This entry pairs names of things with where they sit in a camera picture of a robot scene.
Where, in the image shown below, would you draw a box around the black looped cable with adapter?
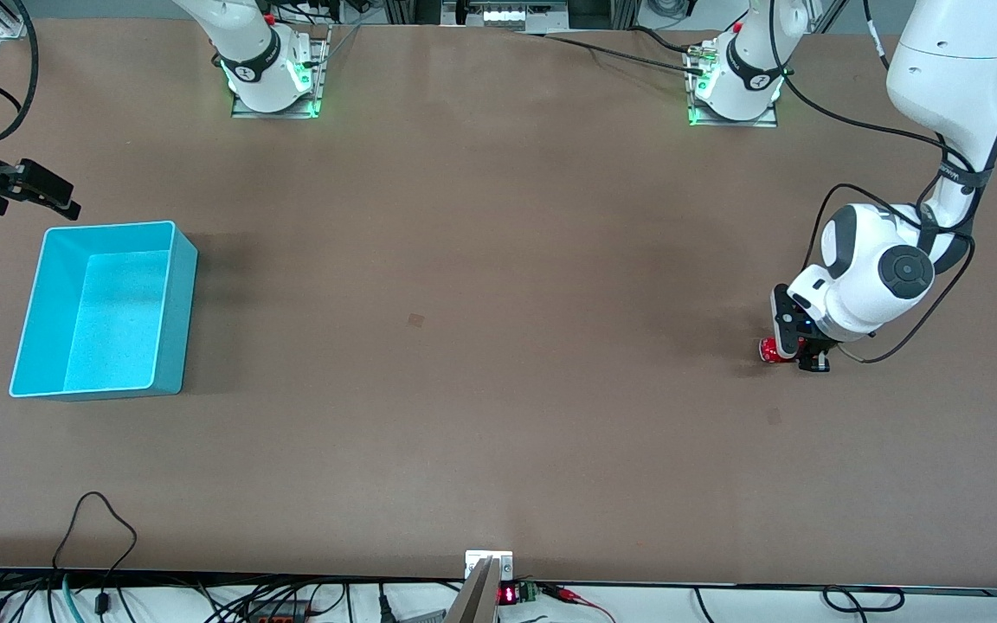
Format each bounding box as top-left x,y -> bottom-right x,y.
50,491 -> 138,617

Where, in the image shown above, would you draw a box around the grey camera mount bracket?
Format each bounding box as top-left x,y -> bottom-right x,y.
447,550 -> 514,623

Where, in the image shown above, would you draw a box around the red clip wire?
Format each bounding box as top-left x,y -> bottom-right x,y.
542,584 -> 617,623

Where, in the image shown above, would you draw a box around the black power strip red switches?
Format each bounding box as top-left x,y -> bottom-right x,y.
243,601 -> 314,623

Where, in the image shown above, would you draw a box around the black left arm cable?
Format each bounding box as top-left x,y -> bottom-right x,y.
767,0 -> 980,364

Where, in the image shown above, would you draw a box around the aluminium frame corner post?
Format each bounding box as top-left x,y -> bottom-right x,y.
0,0 -> 32,41

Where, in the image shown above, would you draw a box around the blue plastic box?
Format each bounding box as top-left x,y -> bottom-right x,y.
9,221 -> 199,401

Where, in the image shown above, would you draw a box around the black coiled cable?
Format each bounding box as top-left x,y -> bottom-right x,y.
822,586 -> 905,613

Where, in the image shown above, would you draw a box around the black cable across table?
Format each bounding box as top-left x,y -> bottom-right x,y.
520,29 -> 709,75

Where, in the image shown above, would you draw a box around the metal rack with lights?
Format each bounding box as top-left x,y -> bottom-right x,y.
382,0 -> 638,34

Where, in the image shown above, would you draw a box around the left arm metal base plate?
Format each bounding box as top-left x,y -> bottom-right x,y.
687,39 -> 779,129

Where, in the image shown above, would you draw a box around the teal cable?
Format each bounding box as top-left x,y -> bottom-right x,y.
61,573 -> 87,623

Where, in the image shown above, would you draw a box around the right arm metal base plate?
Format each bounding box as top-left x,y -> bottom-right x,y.
231,24 -> 331,119

